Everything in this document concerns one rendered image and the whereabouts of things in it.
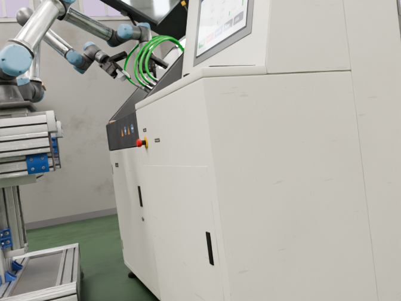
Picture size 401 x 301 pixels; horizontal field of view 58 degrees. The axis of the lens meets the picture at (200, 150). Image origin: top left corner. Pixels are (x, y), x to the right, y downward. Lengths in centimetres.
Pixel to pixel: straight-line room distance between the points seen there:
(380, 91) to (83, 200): 391
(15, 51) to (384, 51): 143
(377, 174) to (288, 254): 47
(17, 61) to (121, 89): 324
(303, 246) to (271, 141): 35
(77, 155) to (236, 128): 381
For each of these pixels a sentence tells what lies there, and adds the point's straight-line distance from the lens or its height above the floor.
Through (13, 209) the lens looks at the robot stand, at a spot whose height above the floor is 56.
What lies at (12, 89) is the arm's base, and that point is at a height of 110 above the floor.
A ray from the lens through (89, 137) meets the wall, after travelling 475.
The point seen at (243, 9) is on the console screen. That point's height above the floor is 121.
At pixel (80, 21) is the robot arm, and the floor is 147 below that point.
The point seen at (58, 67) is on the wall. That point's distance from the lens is 488.
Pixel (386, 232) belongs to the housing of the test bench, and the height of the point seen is 37.
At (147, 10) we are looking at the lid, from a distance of 243.
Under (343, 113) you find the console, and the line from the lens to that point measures 133.
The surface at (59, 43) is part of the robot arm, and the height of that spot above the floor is 142.
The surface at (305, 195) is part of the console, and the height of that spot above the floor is 56.
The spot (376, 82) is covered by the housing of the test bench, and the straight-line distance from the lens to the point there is 147.
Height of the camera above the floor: 77
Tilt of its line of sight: 1 degrees down
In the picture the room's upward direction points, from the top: 7 degrees counter-clockwise
